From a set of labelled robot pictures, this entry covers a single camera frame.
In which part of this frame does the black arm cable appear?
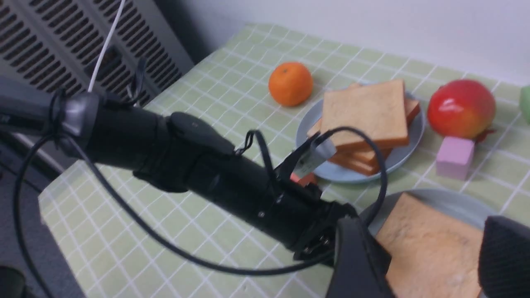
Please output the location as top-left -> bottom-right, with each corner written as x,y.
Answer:
13,127 -> 388,298

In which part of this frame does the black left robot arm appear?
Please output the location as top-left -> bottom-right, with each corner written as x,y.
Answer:
1,77 -> 395,298

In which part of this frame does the salmon red cube block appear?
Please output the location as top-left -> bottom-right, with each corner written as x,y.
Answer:
290,172 -> 318,187

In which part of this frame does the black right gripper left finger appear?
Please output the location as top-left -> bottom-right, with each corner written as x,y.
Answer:
325,218 -> 395,298

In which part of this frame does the green checkered tablecloth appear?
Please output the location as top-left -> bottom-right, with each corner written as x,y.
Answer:
39,24 -> 529,298

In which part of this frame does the red tomato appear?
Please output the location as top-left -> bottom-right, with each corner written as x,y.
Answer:
426,79 -> 496,143

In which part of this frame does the teal empty plate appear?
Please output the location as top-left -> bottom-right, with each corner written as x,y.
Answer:
359,189 -> 502,298

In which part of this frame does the green cube block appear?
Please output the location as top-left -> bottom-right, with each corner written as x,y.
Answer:
519,85 -> 530,124

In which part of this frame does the toast slice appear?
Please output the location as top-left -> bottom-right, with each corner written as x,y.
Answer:
307,95 -> 420,166
328,150 -> 379,176
319,79 -> 410,149
376,192 -> 483,298

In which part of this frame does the pink cube block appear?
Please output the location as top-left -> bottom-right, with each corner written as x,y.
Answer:
436,136 -> 475,180

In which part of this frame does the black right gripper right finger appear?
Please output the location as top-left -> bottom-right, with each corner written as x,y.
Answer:
478,216 -> 530,298

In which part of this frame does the orange mandarin fruit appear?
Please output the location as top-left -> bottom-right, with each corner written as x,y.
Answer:
267,62 -> 313,107

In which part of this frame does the white cable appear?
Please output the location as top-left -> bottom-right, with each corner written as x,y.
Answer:
87,0 -> 126,93

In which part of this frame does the grey ribbed radiator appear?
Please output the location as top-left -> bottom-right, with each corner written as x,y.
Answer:
0,0 -> 194,104

